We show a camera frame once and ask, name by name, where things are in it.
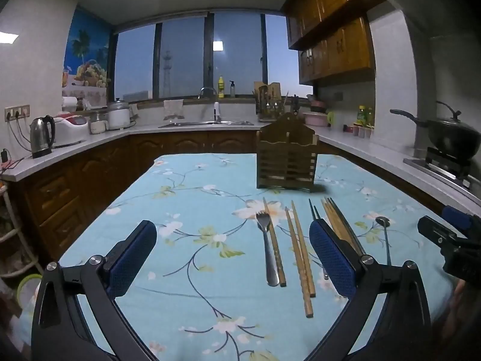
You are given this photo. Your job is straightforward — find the white electric cooking pot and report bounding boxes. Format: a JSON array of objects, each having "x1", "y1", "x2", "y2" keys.
[{"x1": 107, "y1": 98, "x2": 133, "y2": 131}]

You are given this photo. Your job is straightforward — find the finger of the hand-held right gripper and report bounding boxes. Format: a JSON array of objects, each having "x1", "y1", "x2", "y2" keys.
[
  {"x1": 443, "y1": 206, "x2": 481, "y2": 234},
  {"x1": 418, "y1": 216, "x2": 468, "y2": 249}
]

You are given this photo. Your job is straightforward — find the green rimmed bowl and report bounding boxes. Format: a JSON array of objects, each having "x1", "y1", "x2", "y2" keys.
[{"x1": 17, "y1": 273, "x2": 44, "y2": 309}]

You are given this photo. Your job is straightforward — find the kitchen window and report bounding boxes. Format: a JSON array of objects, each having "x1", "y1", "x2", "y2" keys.
[{"x1": 113, "y1": 12, "x2": 314, "y2": 102}]

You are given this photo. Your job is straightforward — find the wooden slatted utensil holder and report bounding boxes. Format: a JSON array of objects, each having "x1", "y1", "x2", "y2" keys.
[{"x1": 256, "y1": 112, "x2": 319, "y2": 190}]

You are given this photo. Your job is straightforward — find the tropical fruit wall poster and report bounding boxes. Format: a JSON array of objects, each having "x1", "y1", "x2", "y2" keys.
[{"x1": 62, "y1": 5, "x2": 113, "y2": 108}]

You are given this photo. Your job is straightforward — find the gas stove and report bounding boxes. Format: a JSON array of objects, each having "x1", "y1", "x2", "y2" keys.
[{"x1": 403, "y1": 147, "x2": 481, "y2": 192}]

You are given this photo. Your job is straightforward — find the white kitchen countertop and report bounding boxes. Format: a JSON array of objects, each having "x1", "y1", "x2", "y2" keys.
[{"x1": 0, "y1": 118, "x2": 481, "y2": 213}]

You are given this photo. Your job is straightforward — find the grey range hood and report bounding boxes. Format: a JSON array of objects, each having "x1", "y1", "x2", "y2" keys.
[{"x1": 368, "y1": 0, "x2": 481, "y2": 159}]

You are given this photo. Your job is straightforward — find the black wok with lid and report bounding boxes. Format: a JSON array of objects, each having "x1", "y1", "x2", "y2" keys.
[{"x1": 390, "y1": 101, "x2": 481, "y2": 160}]

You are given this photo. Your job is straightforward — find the steel kitchen sink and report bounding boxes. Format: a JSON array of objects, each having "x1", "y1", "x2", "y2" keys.
[{"x1": 158, "y1": 120, "x2": 255, "y2": 128}]

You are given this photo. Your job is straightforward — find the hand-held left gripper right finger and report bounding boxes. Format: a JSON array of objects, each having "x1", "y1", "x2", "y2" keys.
[{"x1": 306, "y1": 219, "x2": 433, "y2": 361}]

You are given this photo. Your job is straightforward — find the long wooden chopstick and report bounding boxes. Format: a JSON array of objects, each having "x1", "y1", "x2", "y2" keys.
[
  {"x1": 284, "y1": 206, "x2": 314, "y2": 318},
  {"x1": 290, "y1": 200, "x2": 317, "y2": 298}
]

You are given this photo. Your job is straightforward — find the person's right forearm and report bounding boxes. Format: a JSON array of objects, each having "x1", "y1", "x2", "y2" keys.
[{"x1": 440, "y1": 280, "x2": 481, "y2": 350}]

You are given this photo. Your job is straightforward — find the steel electric kettle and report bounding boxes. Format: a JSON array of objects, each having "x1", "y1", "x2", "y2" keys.
[{"x1": 29, "y1": 115, "x2": 56, "y2": 159}]

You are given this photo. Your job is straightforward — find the dish rack with utensils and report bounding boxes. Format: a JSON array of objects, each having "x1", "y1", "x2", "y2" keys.
[{"x1": 253, "y1": 81, "x2": 303, "y2": 122}]

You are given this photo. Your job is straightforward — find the white and red rice cooker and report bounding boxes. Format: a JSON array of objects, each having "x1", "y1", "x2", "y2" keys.
[{"x1": 51, "y1": 113, "x2": 91, "y2": 147}]

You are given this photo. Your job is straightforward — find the white storage rack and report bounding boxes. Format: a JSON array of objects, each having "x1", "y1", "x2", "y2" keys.
[{"x1": 0, "y1": 180, "x2": 43, "y2": 279}]

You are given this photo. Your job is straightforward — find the carved wooden chopstick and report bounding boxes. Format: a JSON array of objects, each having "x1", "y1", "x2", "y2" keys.
[{"x1": 262, "y1": 196, "x2": 287, "y2": 287}]

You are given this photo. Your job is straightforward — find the metal spoon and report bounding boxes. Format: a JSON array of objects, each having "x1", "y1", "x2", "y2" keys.
[{"x1": 375, "y1": 216, "x2": 393, "y2": 267}]

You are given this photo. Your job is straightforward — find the metal fork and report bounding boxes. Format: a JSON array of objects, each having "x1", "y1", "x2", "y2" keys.
[{"x1": 256, "y1": 211, "x2": 280, "y2": 286}]

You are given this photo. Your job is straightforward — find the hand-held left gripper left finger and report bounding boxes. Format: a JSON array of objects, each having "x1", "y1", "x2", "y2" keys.
[{"x1": 32, "y1": 220, "x2": 158, "y2": 361}]

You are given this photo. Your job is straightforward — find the light bamboo chopstick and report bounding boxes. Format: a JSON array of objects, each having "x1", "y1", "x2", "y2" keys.
[
  {"x1": 321, "y1": 196, "x2": 344, "y2": 239},
  {"x1": 324, "y1": 196, "x2": 352, "y2": 247}
]

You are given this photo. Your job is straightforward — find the blue floral tablecloth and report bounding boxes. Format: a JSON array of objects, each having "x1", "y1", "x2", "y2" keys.
[{"x1": 58, "y1": 152, "x2": 455, "y2": 361}]

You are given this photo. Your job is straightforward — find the pink seasoning jar set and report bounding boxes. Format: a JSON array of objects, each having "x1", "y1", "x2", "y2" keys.
[{"x1": 344, "y1": 123, "x2": 375, "y2": 138}]

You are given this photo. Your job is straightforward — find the wooden cabinets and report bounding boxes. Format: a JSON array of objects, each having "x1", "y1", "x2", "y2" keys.
[
  {"x1": 282, "y1": 0, "x2": 380, "y2": 85},
  {"x1": 8, "y1": 130, "x2": 452, "y2": 271}
]

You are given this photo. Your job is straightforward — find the hanging dish towel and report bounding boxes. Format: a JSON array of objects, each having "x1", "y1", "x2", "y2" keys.
[{"x1": 163, "y1": 100, "x2": 185, "y2": 120}]

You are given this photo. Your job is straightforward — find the wooden upper cabinets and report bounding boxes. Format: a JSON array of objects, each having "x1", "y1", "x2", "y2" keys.
[{"x1": 282, "y1": 0, "x2": 380, "y2": 85}]

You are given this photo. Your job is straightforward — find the wall power outlet strip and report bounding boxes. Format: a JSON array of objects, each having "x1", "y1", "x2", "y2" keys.
[{"x1": 5, "y1": 104, "x2": 31, "y2": 122}]

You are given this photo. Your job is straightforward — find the pink plastic basin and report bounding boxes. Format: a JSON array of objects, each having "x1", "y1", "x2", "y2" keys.
[{"x1": 302, "y1": 111, "x2": 328, "y2": 126}]

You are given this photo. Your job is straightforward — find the wooden lower cabinets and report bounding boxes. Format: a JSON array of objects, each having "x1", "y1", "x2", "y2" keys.
[{"x1": 8, "y1": 130, "x2": 452, "y2": 271}]

